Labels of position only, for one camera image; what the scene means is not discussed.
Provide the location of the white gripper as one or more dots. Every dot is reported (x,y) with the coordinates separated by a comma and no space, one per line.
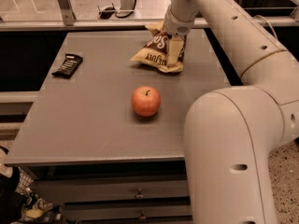
(176,26)

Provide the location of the brown Late July chip bag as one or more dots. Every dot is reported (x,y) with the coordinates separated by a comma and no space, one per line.
(154,53)

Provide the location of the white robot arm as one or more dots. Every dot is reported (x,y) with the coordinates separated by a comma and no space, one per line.
(229,133)

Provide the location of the black rxbar chocolate bar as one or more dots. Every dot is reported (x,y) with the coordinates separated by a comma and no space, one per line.
(69,66)

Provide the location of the clutter bag on floor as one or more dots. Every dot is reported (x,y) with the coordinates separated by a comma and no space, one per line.
(17,208)

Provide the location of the red apple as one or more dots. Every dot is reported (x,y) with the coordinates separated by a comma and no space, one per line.
(145,101)

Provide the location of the horizontal metal railing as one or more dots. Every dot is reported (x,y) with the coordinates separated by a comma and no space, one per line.
(10,26)

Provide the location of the grey drawer cabinet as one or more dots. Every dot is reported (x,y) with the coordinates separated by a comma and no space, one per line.
(84,127)

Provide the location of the drawer with knob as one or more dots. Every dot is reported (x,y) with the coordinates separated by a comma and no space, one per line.
(111,211)
(111,189)

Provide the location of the top drawer with knob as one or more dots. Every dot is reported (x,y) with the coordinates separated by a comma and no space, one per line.
(111,189)

